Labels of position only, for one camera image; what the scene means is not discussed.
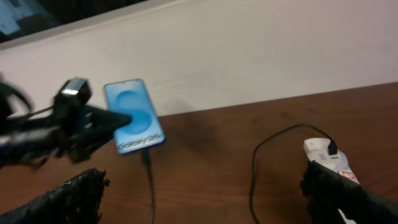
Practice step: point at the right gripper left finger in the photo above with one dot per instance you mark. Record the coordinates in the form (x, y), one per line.
(76, 201)

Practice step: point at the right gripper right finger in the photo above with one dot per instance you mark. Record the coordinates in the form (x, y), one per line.
(333, 199)

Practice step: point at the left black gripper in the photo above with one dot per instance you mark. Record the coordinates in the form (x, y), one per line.
(83, 129)

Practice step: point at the blue Galaxy smartphone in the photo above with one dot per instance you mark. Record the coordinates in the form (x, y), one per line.
(132, 98)

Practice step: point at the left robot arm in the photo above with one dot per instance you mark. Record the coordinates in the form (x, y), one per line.
(25, 138)

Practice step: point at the white power strip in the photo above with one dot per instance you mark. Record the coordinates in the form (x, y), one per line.
(316, 150)

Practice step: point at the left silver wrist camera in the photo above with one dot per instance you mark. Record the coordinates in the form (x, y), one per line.
(76, 91)

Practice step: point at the dark window with frame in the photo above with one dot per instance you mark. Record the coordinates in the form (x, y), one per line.
(27, 21)

